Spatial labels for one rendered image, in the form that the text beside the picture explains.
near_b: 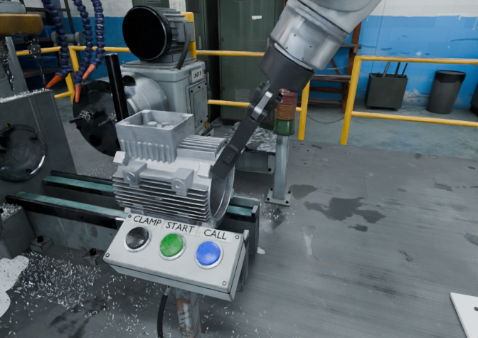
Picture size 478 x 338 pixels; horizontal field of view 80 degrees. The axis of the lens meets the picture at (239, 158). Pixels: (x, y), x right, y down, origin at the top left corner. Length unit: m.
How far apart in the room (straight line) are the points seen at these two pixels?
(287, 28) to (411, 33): 5.14
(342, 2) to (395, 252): 0.64
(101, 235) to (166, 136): 0.33
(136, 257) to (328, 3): 0.38
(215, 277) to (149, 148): 0.31
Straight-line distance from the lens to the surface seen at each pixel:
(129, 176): 0.57
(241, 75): 3.69
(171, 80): 1.06
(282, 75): 0.40
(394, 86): 5.08
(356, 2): 0.37
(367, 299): 0.71
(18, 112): 0.92
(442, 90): 5.34
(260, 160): 1.09
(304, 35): 0.38
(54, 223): 0.85
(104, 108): 0.96
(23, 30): 0.75
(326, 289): 0.70
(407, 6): 5.48
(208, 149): 0.54
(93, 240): 0.80
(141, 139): 0.58
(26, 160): 0.93
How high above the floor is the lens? 1.33
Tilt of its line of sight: 26 degrees down
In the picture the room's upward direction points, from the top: straight up
